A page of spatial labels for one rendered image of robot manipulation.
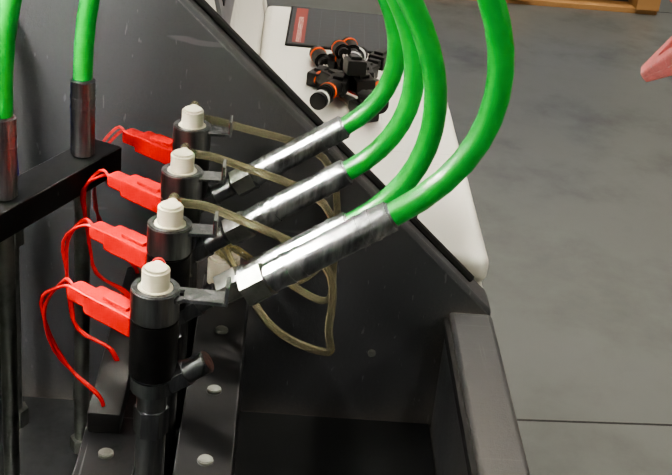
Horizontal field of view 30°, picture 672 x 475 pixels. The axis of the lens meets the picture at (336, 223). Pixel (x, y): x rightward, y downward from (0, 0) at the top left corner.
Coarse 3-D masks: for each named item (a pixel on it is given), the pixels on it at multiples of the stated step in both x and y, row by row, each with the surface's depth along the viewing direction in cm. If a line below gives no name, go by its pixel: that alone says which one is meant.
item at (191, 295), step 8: (184, 288) 71; (192, 288) 72; (184, 296) 71; (192, 296) 71; (200, 296) 71; (208, 296) 71; (216, 296) 71; (224, 296) 71; (176, 304) 70; (200, 304) 71; (208, 304) 70; (216, 304) 71; (224, 304) 71
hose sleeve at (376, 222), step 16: (384, 208) 68; (352, 224) 69; (368, 224) 68; (384, 224) 68; (320, 240) 69; (336, 240) 69; (352, 240) 69; (368, 240) 69; (288, 256) 69; (304, 256) 69; (320, 256) 69; (336, 256) 69; (272, 272) 70; (288, 272) 69; (304, 272) 69; (272, 288) 70
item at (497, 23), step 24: (480, 0) 63; (504, 0) 63; (504, 24) 63; (504, 48) 64; (504, 72) 64; (504, 96) 65; (480, 120) 66; (480, 144) 66; (456, 168) 67; (408, 192) 68; (432, 192) 68; (408, 216) 68
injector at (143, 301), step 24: (144, 312) 70; (168, 312) 70; (144, 336) 71; (168, 336) 71; (144, 360) 71; (168, 360) 72; (192, 360) 73; (144, 384) 72; (168, 384) 73; (144, 408) 73; (168, 408) 74; (144, 432) 74; (144, 456) 75
